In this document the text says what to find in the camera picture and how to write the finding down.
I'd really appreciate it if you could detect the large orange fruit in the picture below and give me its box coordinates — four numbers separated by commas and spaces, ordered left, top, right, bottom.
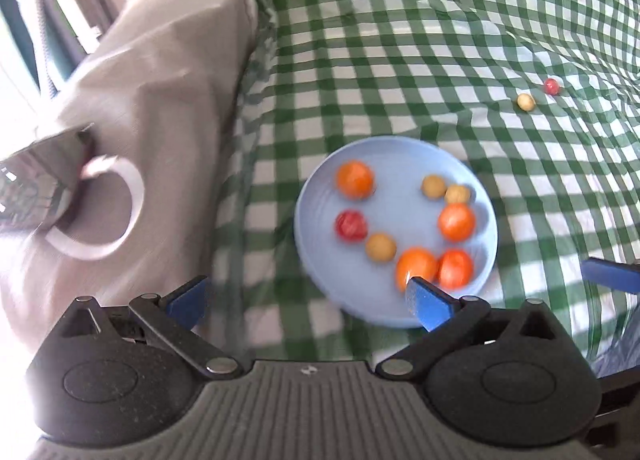
395, 246, 439, 292

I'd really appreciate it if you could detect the tan round fruit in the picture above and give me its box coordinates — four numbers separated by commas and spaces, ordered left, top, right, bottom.
366, 232, 397, 263
516, 93, 536, 112

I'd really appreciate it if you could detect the small orange fruit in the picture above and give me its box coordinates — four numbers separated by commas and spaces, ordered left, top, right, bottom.
437, 203, 476, 242

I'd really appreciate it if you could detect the red fruit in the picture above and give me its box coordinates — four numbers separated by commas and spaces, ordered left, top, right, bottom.
544, 78, 561, 96
334, 210, 369, 242

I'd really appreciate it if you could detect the light blue plate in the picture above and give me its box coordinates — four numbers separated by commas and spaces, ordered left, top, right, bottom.
294, 136, 498, 328

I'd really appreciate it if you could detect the black smartphone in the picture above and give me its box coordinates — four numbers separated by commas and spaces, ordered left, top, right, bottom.
1, 124, 96, 232

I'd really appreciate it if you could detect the grey covered sofa armrest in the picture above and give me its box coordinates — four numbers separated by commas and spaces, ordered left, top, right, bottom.
1, 0, 256, 350

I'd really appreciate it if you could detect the green white checkered cloth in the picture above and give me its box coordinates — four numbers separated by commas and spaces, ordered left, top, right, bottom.
212, 0, 639, 376

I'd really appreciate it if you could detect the striped curtain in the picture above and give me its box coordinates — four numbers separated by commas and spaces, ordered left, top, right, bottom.
1, 0, 118, 98

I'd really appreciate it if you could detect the white charging cable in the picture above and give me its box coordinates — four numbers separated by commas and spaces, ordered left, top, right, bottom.
44, 153, 147, 262

